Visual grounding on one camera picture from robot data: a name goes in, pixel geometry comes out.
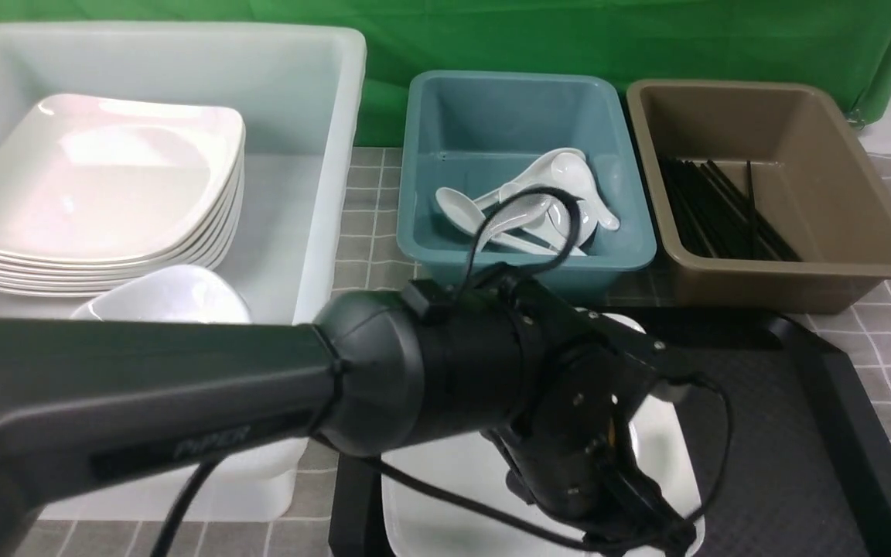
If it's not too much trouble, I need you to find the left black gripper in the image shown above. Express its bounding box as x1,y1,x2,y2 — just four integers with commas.
484,306,706,556

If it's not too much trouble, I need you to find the large white square rice plate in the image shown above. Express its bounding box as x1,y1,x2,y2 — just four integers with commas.
381,313,705,557

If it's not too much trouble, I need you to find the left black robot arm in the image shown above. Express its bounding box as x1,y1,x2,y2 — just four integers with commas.
0,264,713,556

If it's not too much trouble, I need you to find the top stacked white square plate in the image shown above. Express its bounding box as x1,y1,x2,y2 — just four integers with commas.
0,93,245,265

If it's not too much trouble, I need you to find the white spoon in bin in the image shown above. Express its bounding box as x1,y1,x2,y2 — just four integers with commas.
551,200,598,247
435,186,562,257
475,193,555,256
549,152,621,231

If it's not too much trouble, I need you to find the black chopsticks bundle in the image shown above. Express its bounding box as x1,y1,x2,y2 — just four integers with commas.
657,156,802,263

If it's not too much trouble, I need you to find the black serving tray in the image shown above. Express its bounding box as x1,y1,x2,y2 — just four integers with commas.
328,303,891,557

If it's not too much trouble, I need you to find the teal plastic bin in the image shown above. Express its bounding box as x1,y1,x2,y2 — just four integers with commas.
397,71,657,303

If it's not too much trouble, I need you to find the brown plastic bin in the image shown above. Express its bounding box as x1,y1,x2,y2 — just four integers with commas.
626,79,891,314

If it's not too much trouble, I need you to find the grey checkered tablecloth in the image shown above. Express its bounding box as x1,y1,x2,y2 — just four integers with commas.
12,147,891,557

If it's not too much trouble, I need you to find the top stacked white small bowl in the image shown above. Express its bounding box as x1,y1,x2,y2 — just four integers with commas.
70,265,252,324

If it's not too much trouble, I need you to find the large white plastic tub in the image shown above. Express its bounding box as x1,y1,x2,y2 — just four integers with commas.
0,22,367,521

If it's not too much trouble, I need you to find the green backdrop cloth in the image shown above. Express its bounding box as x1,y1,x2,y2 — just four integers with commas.
0,1,891,147

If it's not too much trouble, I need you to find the stack of white square plates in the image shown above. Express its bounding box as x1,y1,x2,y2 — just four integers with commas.
0,155,246,299

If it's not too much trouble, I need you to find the black cable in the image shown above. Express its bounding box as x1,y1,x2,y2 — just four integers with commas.
148,186,734,557

